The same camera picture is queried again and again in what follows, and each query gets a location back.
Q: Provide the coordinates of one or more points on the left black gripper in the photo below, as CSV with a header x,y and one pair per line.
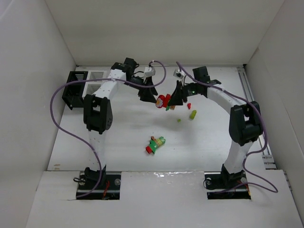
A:
x,y
144,90

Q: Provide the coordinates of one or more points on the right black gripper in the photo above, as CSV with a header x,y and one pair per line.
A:
x,y
179,90

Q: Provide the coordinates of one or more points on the lime curved lego brick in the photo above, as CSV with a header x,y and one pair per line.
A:
x,y
193,114

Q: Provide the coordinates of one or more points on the green red lego cluster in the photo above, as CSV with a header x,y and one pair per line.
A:
x,y
155,144

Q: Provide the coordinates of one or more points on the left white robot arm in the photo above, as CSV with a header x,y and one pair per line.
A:
x,y
98,115

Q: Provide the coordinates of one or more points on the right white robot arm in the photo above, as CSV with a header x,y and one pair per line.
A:
x,y
244,123

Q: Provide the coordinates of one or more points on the white slatted container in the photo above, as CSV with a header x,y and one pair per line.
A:
x,y
93,86

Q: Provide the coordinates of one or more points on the black slatted container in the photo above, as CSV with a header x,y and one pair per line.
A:
x,y
72,94

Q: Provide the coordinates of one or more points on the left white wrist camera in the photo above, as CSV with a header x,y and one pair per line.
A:
x,y
149,71

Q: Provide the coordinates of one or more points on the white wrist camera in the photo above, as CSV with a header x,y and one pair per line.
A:
x,y
178,74
149,71

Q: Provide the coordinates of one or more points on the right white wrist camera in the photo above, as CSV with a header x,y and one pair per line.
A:
x,y
178,74

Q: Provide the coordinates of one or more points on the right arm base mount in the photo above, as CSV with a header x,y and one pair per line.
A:
x,y
224,186

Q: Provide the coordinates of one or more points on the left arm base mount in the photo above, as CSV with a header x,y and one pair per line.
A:
x,y
107,189

